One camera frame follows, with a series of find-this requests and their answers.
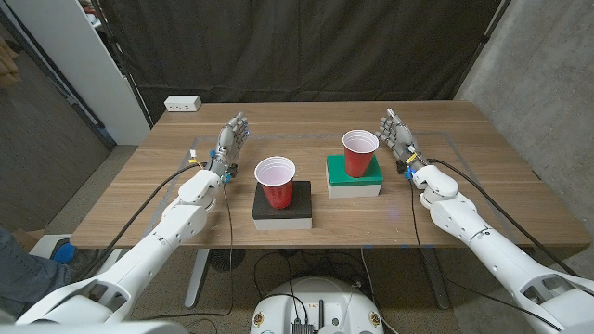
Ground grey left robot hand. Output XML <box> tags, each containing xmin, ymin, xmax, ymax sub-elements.
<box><xmin>207</xmin><ymin>111</ymin><xmax>251</xmax><ymax>185</ymax></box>

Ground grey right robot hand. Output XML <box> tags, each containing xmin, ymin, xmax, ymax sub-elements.
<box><xmin>376</xmin><ymin>108</ymin><xmax>431</xmax><ymax>175</ymax></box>

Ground red plastic cup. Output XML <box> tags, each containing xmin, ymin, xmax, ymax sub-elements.
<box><xmin>253</xmin><ymin>155</ymin><xmax>297</xmax><ymax>211</ymax></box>
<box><xmin>342</xmin><ymin>129</ymin><xmax>381</xmax><ymax>179</ymax></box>

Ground white robot shoulder shell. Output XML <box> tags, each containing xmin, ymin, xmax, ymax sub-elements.
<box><xmin>0</xmin><ymin>321</ymin><xmax>189</xmax><ymax>334</ymax></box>

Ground white power strip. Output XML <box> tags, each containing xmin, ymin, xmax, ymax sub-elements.
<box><xmin>163</xmin><ymin>95</ymin><xmax>203</xmax><ymax>113</ymax></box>

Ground green-topped white block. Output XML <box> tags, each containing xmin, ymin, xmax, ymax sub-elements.
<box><xmin>325</xmin><ymin>153</ymin><xmax>385</xmax><ymax>199</ymax></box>

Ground black-topped white block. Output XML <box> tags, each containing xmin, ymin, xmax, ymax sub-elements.
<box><xmin>252</xmin><ymin>180</ymin><xmax>314</xmax><ymax>232</ymax></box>

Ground black backdrop stand pole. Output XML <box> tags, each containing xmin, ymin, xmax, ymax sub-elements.
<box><xmin>452</xmin><ymin>0</ymin><xmax>511</xmax><ymax>101</ymax></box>
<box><xmin>90</xmin><ymin>0</ymin><xmax>154</xmax><ymax>129</ymax></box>

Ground black curtain backdrop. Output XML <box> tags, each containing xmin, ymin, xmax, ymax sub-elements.
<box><xmin>99</xmin><ymin>0</ymin><xmax>505</xmax><ymax>124</ymax></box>

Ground black round floor object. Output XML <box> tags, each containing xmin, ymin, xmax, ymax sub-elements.
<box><xmin>208</xmin><ymin>249</ymin><xmax>246</xmax><ymax>273</ymax></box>

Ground white table leg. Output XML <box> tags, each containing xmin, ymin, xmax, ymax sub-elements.
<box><xmin>184</xmin><ymin>249</ymin><xmax>211</xmax><ymax>310</ymax></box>

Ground grey table leg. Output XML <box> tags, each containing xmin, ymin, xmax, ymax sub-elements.
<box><xmin>420</xmin><ymin>248</ymin><xmax>451</xmax><ymax>311</ymax></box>

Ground white cabinet panel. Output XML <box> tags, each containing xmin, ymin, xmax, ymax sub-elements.
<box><xmin>4</xmin><ymin>0</ymin><xmax>152</xmax><ymax>147</ymax></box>

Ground white robot torso base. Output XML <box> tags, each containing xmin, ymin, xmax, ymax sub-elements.
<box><xmin>250</xmin><ymin>276</ymin><xmax>385</xmax><ymax>334</ymax></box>

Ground blue and black foot pedal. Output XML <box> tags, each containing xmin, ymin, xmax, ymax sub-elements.
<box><xmin>51</xmin><ymin>241</ymin><xmax>78</xmax><ymax>265</ymax></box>

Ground white floor board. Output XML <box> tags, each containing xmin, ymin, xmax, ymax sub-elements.
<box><xmin>27</xmin><ymin>234</ymin><xmax>71</xmax><ymax>261</ymax></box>

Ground cardboard box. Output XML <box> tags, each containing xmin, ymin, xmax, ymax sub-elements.
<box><xmin>11</xmin><ymin>228</ymin><xmax>46</xmax><ymax>254</ymax></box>

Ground tan stacked boards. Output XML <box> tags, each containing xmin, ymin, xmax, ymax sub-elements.
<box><xmin>0</xmin><ymin>36</ymin><xmax>22</xmax><ymax>89</ymax></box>

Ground person's leg in jeans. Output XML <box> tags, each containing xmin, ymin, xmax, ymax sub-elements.
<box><xmin>0</xmin><ymin>226</ymin><xmax>73</xmax><ymax>319</ymax></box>

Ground thin black left wrist cable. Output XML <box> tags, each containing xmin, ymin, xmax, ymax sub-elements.
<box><xmin>138</xmin><ymin>181</ymin><xmax>235</xmax><ymax>321</ymax></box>

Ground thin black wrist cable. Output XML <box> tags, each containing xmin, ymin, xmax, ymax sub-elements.
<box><xmin>138</xmin><ymin>181</ymin><xmax>235</xmax><ymax>321</ymax></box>
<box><xmin>408</xmin><ymin>178</ymin><xmax>563</xmax><ymax>332</ymax></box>

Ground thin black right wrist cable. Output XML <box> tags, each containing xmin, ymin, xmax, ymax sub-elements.
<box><xmin>408</xmin><ymin>178</ymin><xmax>563</xmax><ymax>332</ymax></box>

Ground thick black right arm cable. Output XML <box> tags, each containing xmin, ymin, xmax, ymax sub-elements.
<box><xmin>425</xmin><ymin>158</ymin><xmax>594</xmax><ymax>298</ymax></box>

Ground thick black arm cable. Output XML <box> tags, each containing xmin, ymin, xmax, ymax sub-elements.
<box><xmin>73</xmin><ymin>161</ymin><xmax>208</xmax><ymax>282</ymax></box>
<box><xmin>425</xmin><ymin>158</ymin><xmax>594</xmax><ymax>298</ymax></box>

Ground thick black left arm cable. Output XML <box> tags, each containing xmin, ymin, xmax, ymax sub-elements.
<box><xmin>73</xmin><ymin>161</ymin><xmax>208</xmax><ymax>282</ymax></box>

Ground grey floor cable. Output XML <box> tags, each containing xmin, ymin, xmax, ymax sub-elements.
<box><xmin>360</xmin><ymin>248</ymin><xmax>400</xmax><ymax>334</ymax></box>

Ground black floor cable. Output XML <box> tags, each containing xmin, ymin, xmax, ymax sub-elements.
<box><xmin>252</xmin><ymin>250</ymin><xmax>372</xmax><ymax>326</ymax></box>

